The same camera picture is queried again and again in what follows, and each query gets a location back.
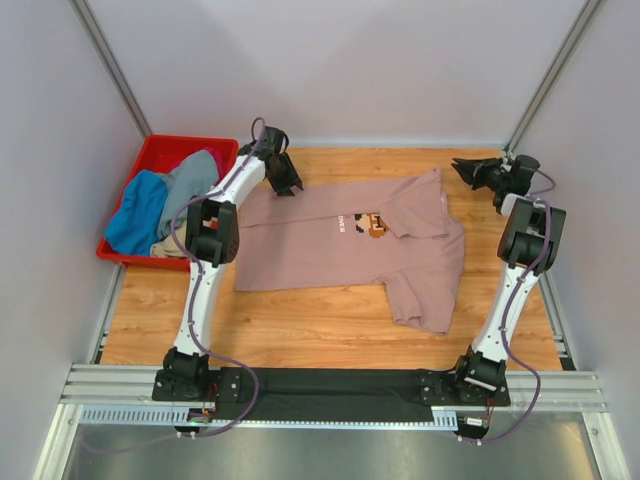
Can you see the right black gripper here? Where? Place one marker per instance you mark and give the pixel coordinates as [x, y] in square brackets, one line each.
[489, 174]

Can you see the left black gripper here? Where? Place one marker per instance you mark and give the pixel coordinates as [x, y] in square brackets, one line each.
[276, 163]

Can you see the pink printed t shirt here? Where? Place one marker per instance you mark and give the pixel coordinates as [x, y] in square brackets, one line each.
[396, 232]

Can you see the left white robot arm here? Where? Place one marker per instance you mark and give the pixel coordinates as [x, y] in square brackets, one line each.
[211, 244]

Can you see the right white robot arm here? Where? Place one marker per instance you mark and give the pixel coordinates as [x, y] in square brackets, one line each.
[528, 248]

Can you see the grey-blue t shirt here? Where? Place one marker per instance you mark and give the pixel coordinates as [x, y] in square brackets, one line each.
[194, 176]

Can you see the beige t shirt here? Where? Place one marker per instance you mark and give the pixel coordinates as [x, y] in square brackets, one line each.
[166, 249]

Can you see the red plastic bin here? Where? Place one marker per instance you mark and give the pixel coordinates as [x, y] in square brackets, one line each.
[160, 154]

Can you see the blue t shirt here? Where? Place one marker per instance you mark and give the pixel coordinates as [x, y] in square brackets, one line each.
[132, 229]

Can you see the right frame post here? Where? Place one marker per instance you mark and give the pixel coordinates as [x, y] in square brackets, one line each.
[578, 29]

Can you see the frame post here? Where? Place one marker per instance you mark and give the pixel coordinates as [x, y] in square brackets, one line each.
[578, 29]
[101, 45]

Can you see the aluminium mounting rail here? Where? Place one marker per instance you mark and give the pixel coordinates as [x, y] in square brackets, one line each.
[122, 395]

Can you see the left frame post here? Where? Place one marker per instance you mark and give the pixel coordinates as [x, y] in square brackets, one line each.
[101, 45]

